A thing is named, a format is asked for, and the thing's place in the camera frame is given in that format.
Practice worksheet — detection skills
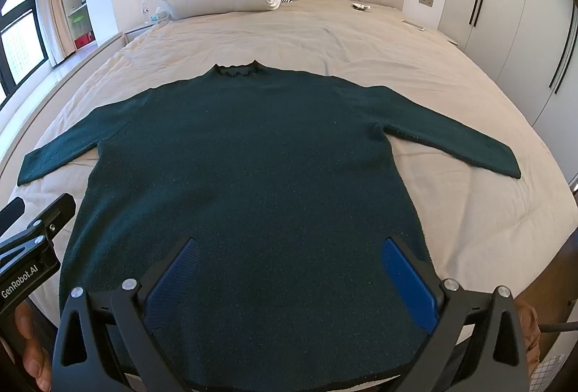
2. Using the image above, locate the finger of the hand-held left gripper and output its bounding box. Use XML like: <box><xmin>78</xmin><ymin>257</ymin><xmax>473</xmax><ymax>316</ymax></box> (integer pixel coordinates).
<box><xmin>0</xmin><ymin>198</ymin><xmax>26</xmax><ymax>232</ymax></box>
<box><xmin>25</xmin><ymin>192</ymin><xmax>77</xmax><ymax>248</ymax></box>

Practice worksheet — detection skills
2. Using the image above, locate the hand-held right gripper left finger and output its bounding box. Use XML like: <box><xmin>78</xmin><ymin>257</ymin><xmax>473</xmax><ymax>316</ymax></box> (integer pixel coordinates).
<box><xmin>51</xmin><ymin>236</ymin><xmax>202</xmax><ymax>392</ymax></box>

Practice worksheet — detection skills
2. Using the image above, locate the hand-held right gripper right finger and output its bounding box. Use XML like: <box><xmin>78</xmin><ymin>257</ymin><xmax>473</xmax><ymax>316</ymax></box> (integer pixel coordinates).
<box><xmin>381</xmin><ymin>236</ymin><xmax>530</xmax><ymax>392</ymax></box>

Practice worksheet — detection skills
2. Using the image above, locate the dark green sweater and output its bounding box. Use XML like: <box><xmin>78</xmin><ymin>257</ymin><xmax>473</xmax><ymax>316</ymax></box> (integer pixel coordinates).
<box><xmin>17</xmin><ymin>59</ymin><xmax>521</xmax><ymax>392</ymax></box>

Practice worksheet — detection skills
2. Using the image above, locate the person's left hand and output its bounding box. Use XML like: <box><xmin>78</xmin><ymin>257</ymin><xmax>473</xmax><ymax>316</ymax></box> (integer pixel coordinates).
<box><xmin>0</xmin><ymin>302</ymin><xmax>52</xmax><ymax>392</ymax></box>

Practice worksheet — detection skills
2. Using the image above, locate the white checkered cloth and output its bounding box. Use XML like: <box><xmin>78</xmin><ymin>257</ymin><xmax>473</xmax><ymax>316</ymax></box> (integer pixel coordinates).
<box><xmin>530</xmin><ymin>353</ymin><xmax>567</xmax><ymax>392</ymax></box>

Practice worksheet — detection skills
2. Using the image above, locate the black framed window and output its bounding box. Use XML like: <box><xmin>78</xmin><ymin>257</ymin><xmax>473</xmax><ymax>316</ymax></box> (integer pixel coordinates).
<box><xmin>0</xmin><ymin>0</ymin><xmax>49</xmax><ymax>104</ymax></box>

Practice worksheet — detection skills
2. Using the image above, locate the beige curtain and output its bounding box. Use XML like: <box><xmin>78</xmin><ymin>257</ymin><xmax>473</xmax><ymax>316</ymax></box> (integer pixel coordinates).
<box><xmin>34</xmin><ymin>0</ymin><xmax>75</xmax><ymax>68</ymax></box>

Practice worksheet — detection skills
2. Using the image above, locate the bed with beige sheet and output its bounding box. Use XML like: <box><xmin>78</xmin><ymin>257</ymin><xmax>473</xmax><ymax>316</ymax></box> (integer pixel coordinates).
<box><xmin>0</xmin><ymin>0</ymin><xmax>578</xmax><ymax>392</ymax></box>

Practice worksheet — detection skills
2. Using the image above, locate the white wardrobe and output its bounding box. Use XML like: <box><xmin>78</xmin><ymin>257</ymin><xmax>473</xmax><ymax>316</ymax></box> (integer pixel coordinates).
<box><xmin>440</xmin><ymin>0</ymin><xmax>578</xmax><ymax>185</ymax></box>

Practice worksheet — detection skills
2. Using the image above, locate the grey cable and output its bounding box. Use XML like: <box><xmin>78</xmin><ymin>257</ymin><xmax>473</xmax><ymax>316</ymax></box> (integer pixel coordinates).
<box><xmin>539</xmin><ymin>320</ymin><xmax>578</xmax><ymax>334</ymax></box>

